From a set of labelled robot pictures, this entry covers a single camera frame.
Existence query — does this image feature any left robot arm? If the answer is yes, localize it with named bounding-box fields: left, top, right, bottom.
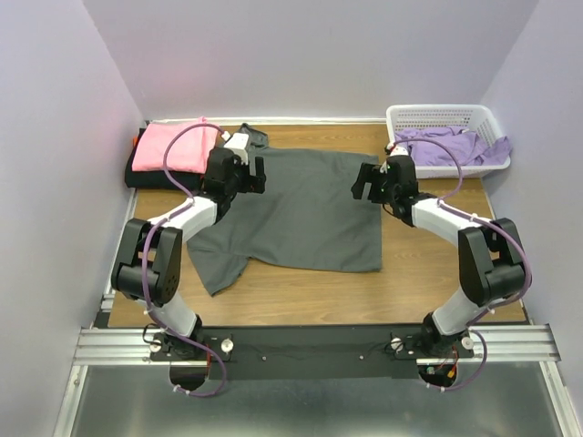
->
left=110, top=143, right=267, bottom=361

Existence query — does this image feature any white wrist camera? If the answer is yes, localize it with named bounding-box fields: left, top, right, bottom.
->
left=221, top=132, right=250, bottom=165
left=385, top=142, right=409, bottom=157

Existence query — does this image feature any folded black t-shirt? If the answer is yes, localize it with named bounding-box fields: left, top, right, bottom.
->
left=124, top=137, right=201, bottom=191

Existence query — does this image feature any folded pink t-shirt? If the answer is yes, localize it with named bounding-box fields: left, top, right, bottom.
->
left=131, top=117, right=223, bottom=174

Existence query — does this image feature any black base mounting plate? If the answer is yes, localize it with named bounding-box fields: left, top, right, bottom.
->
left=149, top=324, right=474, bottom=381

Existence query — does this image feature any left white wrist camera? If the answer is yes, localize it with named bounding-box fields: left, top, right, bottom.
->
left=221, top=132, right=250, bottom=165

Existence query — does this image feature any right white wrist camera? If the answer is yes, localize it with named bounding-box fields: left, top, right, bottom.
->
left=385, top=142, right=409, bottom=157

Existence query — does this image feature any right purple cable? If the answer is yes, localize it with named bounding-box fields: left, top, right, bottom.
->
left=386, top=138, right=534, bottom=393

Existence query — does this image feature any purple t-shirt in basket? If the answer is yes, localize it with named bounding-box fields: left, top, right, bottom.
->
left=394, top=126, right=512, bottom=167

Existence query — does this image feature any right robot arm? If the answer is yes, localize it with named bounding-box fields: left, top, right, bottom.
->
left=351, top=156, right=532, bottom=357

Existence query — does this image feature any dark grey t-shirt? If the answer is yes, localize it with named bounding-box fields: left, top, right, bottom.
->
left=187, top=124, right=383, bottom=295

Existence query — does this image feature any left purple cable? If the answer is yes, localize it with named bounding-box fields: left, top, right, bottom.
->
left=140, top=123, right=233, bottom=398

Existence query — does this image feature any white plastic laundry basket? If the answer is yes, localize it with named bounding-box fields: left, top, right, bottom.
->
left=386, top=104, right=512, bottom=178

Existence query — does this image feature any purple cable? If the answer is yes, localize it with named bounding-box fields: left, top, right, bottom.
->
left=386, top=138, right=534, bottom=393
left=140, top=123, right=233, bottom=398

